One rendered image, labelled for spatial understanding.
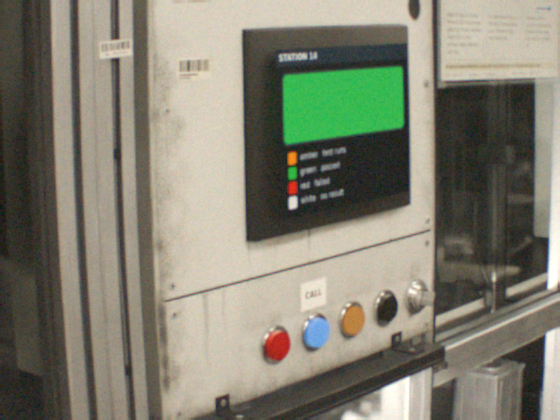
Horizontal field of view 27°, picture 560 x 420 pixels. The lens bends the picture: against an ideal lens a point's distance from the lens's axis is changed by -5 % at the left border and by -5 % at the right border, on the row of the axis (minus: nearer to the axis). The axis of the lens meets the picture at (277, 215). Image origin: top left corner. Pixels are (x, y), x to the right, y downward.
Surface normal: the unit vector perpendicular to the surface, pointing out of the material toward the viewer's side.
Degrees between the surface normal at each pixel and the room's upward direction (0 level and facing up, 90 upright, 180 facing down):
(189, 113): 90
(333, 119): 90
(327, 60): 90
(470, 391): 90
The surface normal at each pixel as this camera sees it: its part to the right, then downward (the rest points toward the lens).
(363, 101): 0.74, 0.11
